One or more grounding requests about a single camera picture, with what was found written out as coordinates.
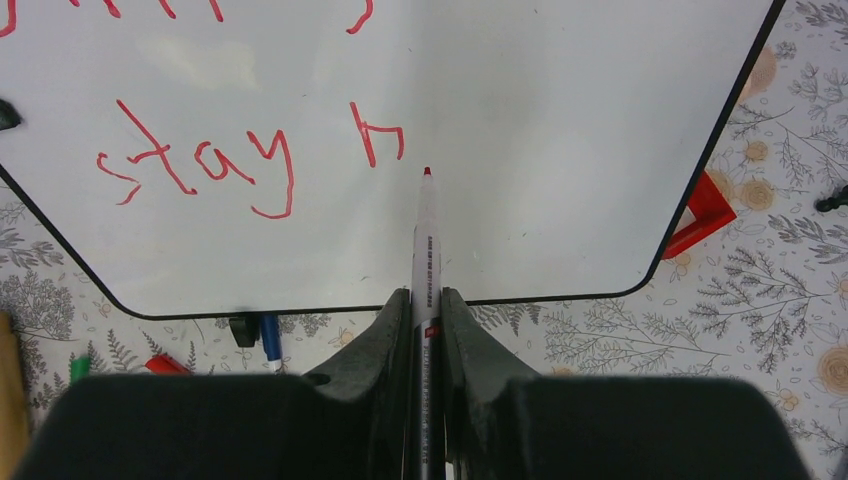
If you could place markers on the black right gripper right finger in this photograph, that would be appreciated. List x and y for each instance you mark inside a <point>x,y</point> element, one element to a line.
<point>483,430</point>

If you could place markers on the red object behind whiteboard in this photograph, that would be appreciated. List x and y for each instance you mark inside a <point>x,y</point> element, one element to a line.
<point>706,211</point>

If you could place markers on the small black bolt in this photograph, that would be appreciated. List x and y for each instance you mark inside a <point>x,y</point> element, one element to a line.
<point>833,202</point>

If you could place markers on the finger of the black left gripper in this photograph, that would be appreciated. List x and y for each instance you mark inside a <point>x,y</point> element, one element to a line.
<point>10,118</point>

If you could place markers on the green cap marker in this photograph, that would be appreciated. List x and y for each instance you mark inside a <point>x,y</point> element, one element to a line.
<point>79,368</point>

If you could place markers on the white whiteboard black frame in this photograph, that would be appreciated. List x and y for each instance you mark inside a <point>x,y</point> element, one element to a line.
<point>202,158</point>

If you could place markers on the wooden microphone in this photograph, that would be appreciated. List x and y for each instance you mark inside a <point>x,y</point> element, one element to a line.
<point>15,433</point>

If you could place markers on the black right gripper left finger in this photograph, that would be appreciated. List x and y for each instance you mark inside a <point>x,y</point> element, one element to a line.
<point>363,390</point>

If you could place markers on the floral patterned mat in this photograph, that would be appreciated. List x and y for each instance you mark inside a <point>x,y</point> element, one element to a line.
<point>763,299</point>

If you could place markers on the blue cap marker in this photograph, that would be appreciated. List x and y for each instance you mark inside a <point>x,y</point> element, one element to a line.
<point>271,341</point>

